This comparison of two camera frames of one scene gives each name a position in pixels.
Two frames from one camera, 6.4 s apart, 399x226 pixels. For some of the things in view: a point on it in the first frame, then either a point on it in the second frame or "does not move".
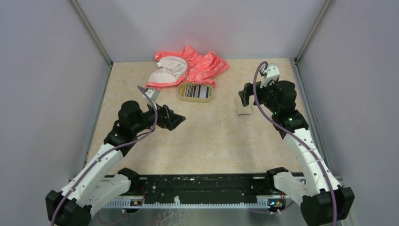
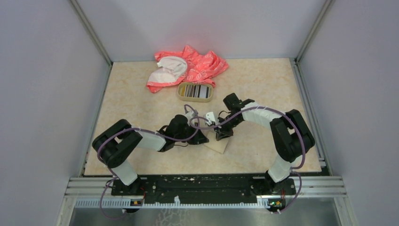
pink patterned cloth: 173,68 does not move
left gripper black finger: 174,120 to 200,138
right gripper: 248,91 to 223,133
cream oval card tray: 195,92 does not move
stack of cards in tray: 195,91 does not move
